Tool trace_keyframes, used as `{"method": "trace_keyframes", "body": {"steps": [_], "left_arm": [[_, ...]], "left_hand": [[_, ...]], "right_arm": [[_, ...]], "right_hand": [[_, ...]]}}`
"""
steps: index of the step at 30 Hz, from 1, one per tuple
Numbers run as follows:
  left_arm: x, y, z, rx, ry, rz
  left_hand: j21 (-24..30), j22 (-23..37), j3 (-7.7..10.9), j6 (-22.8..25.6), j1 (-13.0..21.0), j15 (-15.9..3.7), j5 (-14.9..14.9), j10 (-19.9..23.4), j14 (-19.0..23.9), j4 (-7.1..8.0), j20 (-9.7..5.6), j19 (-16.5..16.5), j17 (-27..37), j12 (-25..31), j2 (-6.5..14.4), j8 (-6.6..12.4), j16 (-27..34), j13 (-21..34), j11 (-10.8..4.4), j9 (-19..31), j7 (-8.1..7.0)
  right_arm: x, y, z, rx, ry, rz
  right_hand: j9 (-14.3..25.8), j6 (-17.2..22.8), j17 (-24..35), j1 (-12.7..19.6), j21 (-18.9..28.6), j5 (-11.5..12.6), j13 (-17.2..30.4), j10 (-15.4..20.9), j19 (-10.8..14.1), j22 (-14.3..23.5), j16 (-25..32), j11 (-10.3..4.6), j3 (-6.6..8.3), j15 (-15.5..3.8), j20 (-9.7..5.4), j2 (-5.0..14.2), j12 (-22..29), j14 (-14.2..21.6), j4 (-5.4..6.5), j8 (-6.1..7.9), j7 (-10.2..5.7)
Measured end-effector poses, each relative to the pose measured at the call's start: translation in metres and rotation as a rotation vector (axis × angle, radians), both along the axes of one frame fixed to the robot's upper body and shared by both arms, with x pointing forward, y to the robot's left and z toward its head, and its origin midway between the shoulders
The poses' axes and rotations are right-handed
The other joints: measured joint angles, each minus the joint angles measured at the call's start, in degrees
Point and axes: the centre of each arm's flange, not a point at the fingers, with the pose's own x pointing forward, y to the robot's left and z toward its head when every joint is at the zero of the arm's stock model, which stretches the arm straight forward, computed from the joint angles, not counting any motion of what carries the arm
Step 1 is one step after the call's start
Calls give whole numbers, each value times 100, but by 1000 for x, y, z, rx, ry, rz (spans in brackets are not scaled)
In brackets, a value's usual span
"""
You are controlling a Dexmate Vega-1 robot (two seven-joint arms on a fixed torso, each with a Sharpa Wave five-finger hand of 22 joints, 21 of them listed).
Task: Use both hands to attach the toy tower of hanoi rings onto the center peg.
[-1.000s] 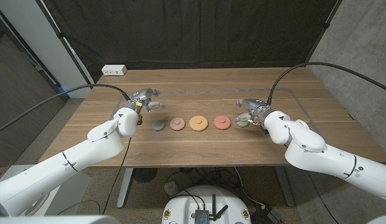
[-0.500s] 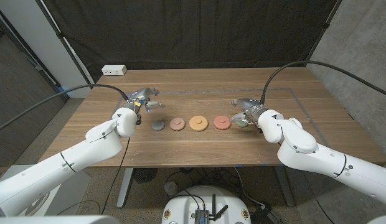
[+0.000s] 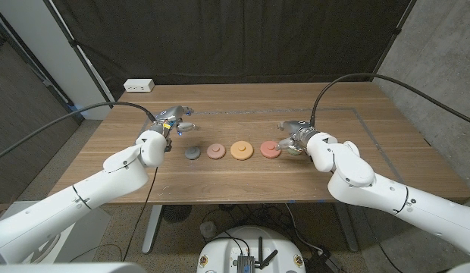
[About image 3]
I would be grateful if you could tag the metal table leg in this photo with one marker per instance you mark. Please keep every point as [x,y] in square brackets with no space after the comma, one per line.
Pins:
[151,231]
[346,227]

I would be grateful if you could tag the grey round floor object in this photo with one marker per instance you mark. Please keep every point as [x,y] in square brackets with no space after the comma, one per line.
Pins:
[208,229]

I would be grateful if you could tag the black antenna radio box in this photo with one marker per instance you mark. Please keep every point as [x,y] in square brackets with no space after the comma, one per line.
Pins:
[245,263]

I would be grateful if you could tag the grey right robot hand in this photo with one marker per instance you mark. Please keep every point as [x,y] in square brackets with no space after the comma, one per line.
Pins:
[299,130]

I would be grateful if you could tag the black power adapter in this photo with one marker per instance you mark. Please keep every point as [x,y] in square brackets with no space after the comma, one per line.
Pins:
[322,262]

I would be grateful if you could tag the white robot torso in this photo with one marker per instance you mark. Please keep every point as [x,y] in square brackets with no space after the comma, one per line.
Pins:
[68,268]

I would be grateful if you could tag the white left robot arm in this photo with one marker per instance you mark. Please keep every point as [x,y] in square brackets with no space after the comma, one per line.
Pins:
[106,178]

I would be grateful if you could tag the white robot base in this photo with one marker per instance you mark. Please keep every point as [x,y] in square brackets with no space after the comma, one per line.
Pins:
[220,250]

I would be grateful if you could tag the black round floor fan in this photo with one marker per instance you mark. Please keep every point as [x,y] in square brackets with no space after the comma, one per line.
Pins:
[177,213]

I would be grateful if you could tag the white power strip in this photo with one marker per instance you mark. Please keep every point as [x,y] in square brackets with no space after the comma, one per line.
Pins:
[138,85]

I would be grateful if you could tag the black backdrop curtain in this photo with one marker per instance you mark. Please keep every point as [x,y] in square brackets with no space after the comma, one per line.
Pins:
[235,38]

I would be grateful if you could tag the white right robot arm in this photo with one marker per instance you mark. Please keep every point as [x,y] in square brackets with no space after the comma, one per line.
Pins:
[352,170]

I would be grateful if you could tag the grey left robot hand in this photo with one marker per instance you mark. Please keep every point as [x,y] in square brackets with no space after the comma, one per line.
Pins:
[170,115]

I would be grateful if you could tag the black backdrop stand pole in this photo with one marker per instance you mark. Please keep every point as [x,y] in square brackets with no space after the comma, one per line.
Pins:
[79,53]
[394,36]

